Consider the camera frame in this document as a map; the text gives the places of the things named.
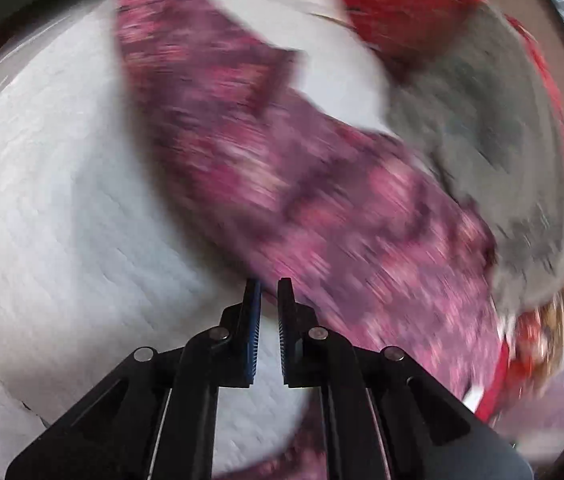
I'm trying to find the purple pink floral garment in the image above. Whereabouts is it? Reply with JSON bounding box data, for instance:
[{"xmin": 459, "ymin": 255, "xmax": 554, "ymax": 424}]
[{"xmin": 111, "ymin": 0, "xmax": 506, "ymax": 480}]

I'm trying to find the white quilted bedspread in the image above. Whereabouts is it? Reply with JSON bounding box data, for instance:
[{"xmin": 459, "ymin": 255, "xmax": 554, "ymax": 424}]
[{"xmin": 0, "ymin": 0, "xmax": 394, "ymax": 478}]

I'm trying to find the grey floral pillow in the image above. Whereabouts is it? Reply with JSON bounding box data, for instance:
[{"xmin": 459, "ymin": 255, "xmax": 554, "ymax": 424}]
[{"xmin": 387, "ymin": 3, "xmax": 564, "ymax": 313}]

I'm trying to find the red patterned blanket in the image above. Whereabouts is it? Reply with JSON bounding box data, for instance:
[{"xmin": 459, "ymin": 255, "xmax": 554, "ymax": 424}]
[{"xmin": 328, "ymin": 0, "xmax": 564, "ymax": 221}]

